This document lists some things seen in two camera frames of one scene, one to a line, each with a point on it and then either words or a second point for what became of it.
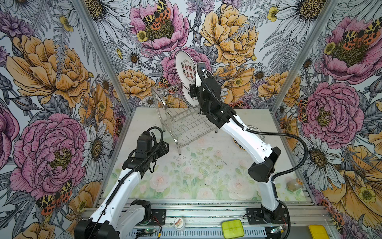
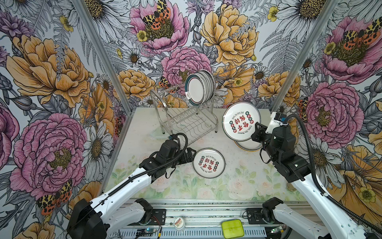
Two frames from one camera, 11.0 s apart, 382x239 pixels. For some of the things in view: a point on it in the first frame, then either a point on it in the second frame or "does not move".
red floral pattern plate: x=185 y=69 to x=209 y=163
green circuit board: x=143 y=231 does not move
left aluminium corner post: x=105 y=56 does not move
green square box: x=233 y=229 does not move
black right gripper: x=192 y=91 to x=259 y=131
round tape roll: x=179 y=224 does not move
